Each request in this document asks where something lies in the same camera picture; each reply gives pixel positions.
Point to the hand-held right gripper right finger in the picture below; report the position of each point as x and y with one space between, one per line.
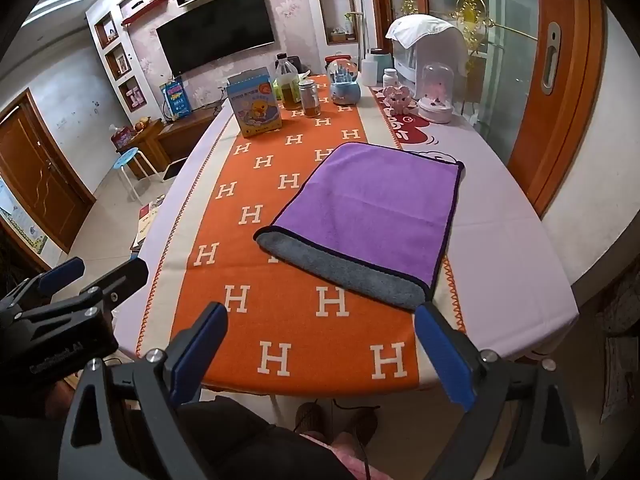
445 355

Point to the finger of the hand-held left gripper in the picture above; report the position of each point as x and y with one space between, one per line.
60 272
125 275

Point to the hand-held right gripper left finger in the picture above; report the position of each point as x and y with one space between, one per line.
192 355

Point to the purple and grey towel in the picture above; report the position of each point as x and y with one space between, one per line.
370 210

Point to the brown wooden door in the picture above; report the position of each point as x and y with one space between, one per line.
40 175

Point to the brown slipper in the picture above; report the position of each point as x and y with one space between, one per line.
310 417
364 420

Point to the blue round stool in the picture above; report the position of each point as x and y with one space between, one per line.
131 160

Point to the orange H-pattern tablecloth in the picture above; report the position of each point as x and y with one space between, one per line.
500 240

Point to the red tissue box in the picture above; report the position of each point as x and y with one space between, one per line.
123 136

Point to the wooden television cabinet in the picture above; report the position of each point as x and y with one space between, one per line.
175 135

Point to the orange letter-print table runner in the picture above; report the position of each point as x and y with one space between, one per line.
300 240

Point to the blue and white carton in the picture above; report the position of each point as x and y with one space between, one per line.
176 100

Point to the blue duck-print box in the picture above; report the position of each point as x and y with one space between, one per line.
255 105

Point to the clear oil bottle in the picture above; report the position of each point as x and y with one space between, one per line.
286 85

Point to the glass jar with brown contents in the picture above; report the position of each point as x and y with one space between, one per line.
309 100

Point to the pink plush toy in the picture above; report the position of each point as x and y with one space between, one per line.
398 99

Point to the glass dome ornament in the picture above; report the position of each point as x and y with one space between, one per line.
437 92

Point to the small white bottle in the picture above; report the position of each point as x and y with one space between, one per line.
390 78

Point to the blue snow globe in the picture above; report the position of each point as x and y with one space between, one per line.
345 85

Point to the teal lidded canister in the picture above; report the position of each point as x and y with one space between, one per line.
375 67

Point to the white cloth-covered appliance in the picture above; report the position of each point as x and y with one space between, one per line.
430 45

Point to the gold hanging ornament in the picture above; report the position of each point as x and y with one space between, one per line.
470 5

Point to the wall poster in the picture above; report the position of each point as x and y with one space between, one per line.
22 220

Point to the black wall television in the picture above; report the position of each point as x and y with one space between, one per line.
217 27

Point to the red wall shelf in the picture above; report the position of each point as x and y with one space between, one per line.
145 10

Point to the wooden sliding door frame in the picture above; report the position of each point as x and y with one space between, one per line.
565 90

